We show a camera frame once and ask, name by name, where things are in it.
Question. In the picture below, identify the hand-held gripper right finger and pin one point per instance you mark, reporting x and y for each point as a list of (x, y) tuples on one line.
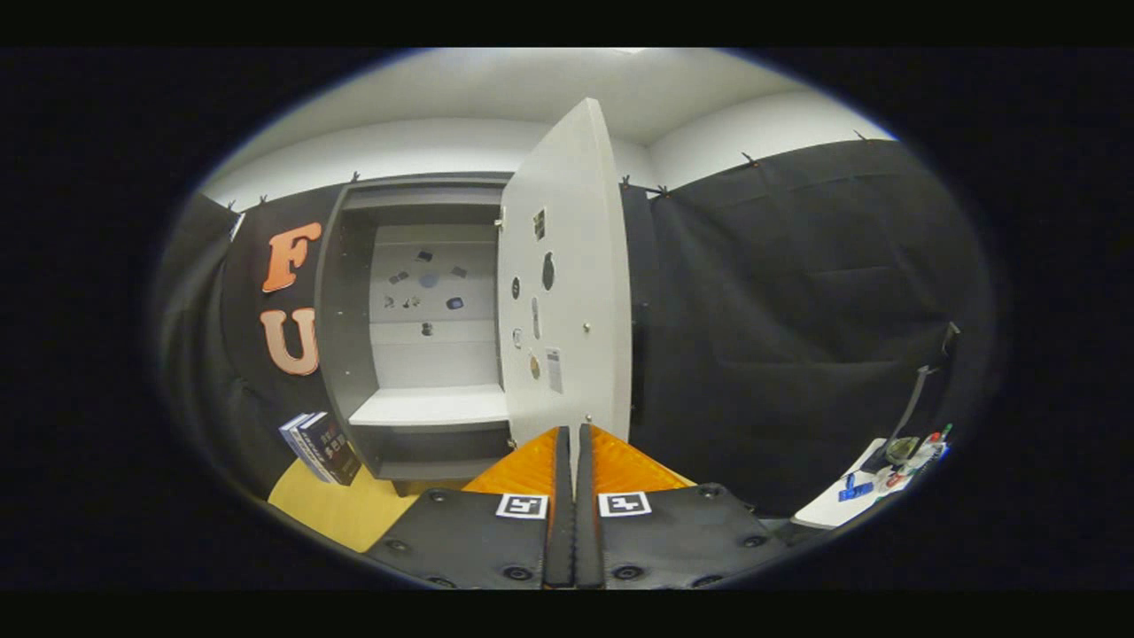
[(673, 540)]

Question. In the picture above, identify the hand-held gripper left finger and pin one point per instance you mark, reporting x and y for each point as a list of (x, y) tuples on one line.
[(483, 545)]

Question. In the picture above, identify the white cabinet shelf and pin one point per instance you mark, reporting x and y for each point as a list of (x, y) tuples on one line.
[(434, 406)]

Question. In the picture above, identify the white side table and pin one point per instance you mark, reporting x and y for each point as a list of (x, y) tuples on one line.
[(828, 509)]

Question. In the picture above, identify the dark blue book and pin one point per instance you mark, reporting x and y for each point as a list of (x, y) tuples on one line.
[(332, 447)]

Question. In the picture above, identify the small blue object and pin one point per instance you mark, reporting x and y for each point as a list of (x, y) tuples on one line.
[(853, 488)]

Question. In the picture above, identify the blue and white book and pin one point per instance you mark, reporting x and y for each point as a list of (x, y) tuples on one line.
[(297, 443)]

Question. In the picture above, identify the grey cabinet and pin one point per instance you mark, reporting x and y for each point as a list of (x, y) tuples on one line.
[(345, 337)]

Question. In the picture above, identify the black backdrop cloth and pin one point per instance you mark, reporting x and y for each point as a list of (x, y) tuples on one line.
[(797, 310)]

